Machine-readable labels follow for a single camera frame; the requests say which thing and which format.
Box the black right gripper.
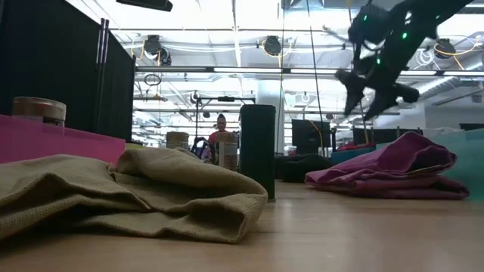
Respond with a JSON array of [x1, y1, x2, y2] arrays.
[[334, 48, 421, 122]]

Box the black spice tin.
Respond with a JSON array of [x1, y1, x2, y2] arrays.
[[239, 104, 277, 202]]

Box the tan cloth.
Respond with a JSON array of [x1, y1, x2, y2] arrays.
[[0, 147, 268, 245]]

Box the black background panels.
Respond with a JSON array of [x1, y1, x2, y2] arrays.
[[352, 127, 424, 148]]

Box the blue plastic tray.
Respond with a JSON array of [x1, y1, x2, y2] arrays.
[[330, 147, 379, 165]]

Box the purple cloth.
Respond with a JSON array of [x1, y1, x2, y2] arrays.
[[304, 131, 470, 200]]

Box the black monitor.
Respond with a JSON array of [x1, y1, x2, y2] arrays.
[[291, 119, 333, 155]]

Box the black cloth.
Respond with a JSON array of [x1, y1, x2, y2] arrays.
[[275, 153, 336, 184]]

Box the white pillar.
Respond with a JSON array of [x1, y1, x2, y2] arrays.
[[256, 79, 285, 154]]

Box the long ceiling light bar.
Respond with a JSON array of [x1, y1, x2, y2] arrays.
[[135, 66, 484, 77]]

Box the teal plastic tray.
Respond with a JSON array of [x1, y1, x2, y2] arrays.
[[376, 128, 484, 201]]

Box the person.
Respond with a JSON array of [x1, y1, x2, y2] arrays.
[[206, 113, 240, 147]]

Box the red plastic tray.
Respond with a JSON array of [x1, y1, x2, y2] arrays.
[[0, 114, 126, 165]]

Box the black curtain partition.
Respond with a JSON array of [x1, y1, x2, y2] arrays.
[[0, 0, 136, 144]]

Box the black hanging cable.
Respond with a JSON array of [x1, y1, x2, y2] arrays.
[[305, 0, 326, 156]]

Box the silver ventilation duct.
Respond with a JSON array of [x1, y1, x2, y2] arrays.
[[372, 75, 484, 111]]

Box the black ceiling cable reel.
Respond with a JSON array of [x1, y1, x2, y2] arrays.
[[142, 33, 173, 67], [433, 37, 458, 60], [262, 35, 284, 57]]

